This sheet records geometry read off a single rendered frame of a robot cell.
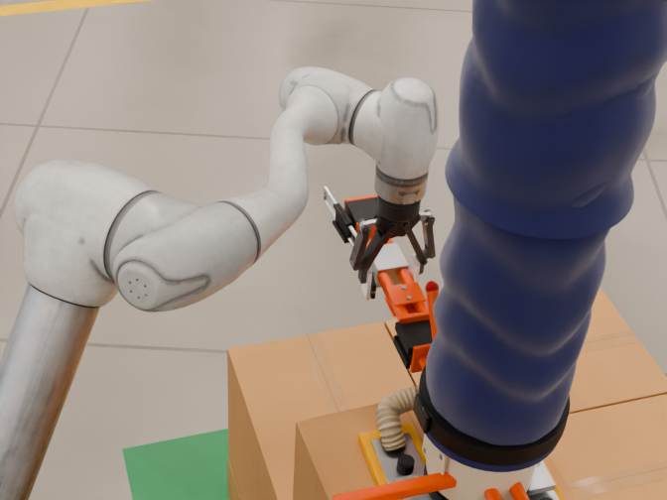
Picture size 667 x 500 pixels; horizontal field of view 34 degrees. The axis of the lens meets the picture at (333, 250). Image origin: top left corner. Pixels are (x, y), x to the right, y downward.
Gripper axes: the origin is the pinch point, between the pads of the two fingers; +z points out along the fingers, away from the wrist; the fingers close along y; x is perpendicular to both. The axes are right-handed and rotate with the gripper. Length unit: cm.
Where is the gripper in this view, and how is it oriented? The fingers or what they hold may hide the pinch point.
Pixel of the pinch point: (390, 281)
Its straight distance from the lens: 204.1
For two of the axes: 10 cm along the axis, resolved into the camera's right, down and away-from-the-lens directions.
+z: -0.5, 7.7, 6.3
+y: 9.6, -1.5, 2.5
